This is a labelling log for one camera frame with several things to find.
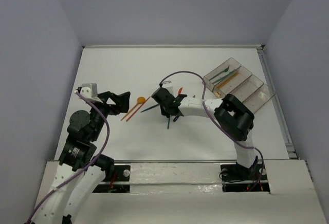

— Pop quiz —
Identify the teal curved spoon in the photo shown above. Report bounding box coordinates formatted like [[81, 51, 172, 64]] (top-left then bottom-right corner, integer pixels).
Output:
[[209, 66, 229, 80]]

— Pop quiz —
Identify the teal fork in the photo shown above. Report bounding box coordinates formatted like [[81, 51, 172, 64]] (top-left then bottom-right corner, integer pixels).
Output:
[[213, 70, 236, 84]]

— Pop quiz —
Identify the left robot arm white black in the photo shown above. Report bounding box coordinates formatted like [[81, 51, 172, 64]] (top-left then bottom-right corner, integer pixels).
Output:
[[27, 84, 131, 223]]

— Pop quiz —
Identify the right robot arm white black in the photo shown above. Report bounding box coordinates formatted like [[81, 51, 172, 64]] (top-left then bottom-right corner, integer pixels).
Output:
[[152, 87, 258, 179]]

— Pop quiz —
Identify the orange spoon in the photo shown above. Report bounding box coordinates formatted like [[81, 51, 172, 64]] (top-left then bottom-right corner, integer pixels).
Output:
[[137, 97, 146, 104]]

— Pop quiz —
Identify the orange chopstick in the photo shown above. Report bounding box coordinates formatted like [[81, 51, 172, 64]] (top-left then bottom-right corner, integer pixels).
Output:
[[126, 102, 146, 122], [120, 103, 141, 121]]

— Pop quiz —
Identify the blue spoon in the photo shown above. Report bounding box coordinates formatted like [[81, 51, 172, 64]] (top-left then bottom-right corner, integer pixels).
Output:
[[141, 104, 159, 113]]

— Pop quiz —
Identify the clear four-compartment utensil organizer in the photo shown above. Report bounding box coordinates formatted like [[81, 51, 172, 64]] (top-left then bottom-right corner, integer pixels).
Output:
[[202, 57, 275, 119]]

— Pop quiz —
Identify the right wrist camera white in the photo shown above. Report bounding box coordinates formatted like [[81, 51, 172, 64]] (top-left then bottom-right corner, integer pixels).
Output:
[[160, 80, 174, 95]]

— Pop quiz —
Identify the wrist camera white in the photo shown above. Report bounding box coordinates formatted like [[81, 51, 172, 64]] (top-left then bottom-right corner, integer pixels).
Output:
[[160, 80, 174, 95], [75, 83, 98, 99]]

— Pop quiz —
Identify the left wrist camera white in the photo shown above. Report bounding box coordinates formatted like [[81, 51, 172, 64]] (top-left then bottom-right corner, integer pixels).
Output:
[[75, 83, 98, 99]]

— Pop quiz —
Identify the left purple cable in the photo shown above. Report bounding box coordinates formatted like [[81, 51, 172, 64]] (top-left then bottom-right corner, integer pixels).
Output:
[[25, 92, 111, 222]]

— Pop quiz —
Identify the purple cable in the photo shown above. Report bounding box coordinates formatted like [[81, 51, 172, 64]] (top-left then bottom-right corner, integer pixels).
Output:
[[25, 92, 111, 222], [159, 71, 264, 191]]

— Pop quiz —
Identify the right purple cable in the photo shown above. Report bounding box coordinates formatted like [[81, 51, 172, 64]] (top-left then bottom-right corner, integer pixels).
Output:
[[159, 71, 264, 191]]

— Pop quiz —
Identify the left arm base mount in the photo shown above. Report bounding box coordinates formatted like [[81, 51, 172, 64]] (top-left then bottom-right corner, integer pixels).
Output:
[[93, 164, 131, 194]]

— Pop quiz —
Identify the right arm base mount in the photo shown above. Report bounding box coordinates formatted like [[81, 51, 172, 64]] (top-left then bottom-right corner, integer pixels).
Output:
[[219, 164, 270, 193]]

